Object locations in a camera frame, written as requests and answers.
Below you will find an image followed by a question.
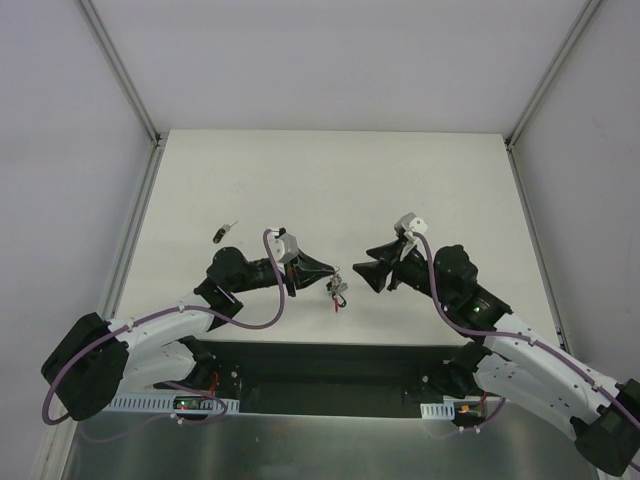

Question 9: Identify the key organiser with red handle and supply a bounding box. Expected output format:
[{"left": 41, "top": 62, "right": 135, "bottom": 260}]
[{"left": 325, "top": 267, "right": 348, "bottom": 314}]

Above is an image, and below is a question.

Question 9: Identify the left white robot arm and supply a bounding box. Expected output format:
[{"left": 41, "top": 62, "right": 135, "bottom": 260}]
[{"left": 41, "top": 244, "right": 336, "bottom": 425}]

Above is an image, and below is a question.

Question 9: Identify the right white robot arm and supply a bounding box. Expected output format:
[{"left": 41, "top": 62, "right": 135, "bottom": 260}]
[{"left": 353, "top": 239, "right": 639, "bottom": 477}]

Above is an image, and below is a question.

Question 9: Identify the key with black head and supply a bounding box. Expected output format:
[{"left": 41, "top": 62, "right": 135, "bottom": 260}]
[{"left": 212, "top": 221, "right": 237, "bottom": 244}]

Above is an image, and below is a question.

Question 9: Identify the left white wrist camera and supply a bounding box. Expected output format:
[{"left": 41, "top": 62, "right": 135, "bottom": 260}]
[{"left": 267, "top": 228, "right": 299, "bottom": 265}]

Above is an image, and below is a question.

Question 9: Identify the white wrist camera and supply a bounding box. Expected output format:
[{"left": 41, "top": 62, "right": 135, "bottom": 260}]
[
  {"left": 394, "top": 212, "right": 428, "bottom": 260},
  {"left": 267, "top": 228, "right": 299, "bottom": 265}
]

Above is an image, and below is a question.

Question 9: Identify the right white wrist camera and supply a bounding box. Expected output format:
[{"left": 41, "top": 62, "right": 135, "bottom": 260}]
[{"left": 394, "top": 212, "right": 428, "bottom": 260}]

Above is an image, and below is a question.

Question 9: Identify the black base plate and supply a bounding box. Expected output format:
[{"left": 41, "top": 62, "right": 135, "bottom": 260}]
[{"left": 181, "top": 340, "right": 482, "bottom": 418}]

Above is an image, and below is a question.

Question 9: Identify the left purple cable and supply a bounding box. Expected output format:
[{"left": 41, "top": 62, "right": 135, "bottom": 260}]
[{"left": 42, "top": 227, "right": 291, "bottom": 441}]

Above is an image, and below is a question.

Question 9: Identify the purple cable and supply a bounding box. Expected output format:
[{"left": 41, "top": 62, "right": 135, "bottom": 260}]
[
  {"left": 42, "top": 227, "right": 291, "bottom": 441},
  {"left": 414, "top": 232, "right": 640, "bottom": 441}
]

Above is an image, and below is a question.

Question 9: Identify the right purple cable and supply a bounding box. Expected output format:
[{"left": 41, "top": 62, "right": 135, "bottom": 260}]
[{"left": 414, "top": 232, "right": 640, "bottom": 441}]

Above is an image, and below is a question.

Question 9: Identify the right white cable duct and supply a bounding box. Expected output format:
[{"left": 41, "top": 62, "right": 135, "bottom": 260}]
[{"left": 420, "top": 401, "right": 456, "bottom": 421}]

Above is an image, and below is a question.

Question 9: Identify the white cable duct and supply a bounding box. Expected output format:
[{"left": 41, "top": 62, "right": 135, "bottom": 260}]
[
  {"left": 104, "top": 393, "right": 240, "bottom": 415},
  {"left": 420, "top": 401, "right": 456, "bottom": 421}
]

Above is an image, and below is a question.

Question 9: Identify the left white cable duct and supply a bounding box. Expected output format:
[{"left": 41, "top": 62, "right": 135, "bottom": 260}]
[{"left": 104, "top": 393, "right": 240, "bottom": 415}]

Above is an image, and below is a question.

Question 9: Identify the right aluminium frame post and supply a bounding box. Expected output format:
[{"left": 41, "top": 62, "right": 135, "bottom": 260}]
[{"left": 504, "top": 0, "right": 606, "bottom": 152}]

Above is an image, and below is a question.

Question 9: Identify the aluminium frame post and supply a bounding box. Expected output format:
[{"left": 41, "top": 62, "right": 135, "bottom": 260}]
[
  {"left": 74, "top": 0, "right": 162, "bottom": 146},
  {"left": 504, "top": 0, "right": 606, "bottom": 152}
]

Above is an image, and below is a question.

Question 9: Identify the left aluminium frame post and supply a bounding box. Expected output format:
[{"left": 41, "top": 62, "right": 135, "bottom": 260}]
[{"left": 74, "top": 0, "right": 162, "bottom": 146}]

